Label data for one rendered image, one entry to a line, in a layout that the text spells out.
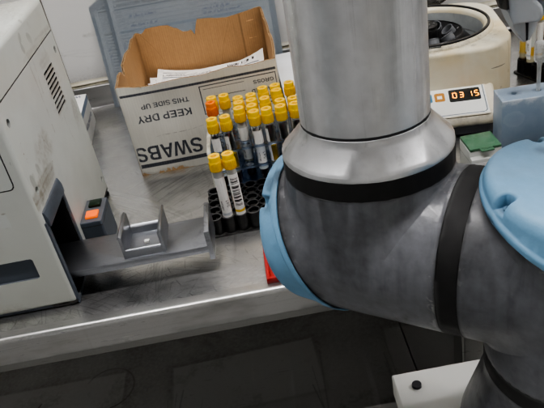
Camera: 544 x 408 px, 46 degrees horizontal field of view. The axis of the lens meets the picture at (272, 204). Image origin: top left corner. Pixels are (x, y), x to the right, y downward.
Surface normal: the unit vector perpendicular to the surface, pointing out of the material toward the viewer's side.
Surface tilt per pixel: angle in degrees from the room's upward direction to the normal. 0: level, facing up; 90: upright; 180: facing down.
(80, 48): 90
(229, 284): 0
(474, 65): 90
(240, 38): 88
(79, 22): 90
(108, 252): 0
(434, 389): 1
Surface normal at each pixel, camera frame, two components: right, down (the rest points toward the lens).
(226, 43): 0.06, 0.49
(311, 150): -0.64, -0.29
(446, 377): -0.17, -0.84
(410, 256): -0.49, 0.00
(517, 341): -0.54, 0.66
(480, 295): -0.52, 0.33
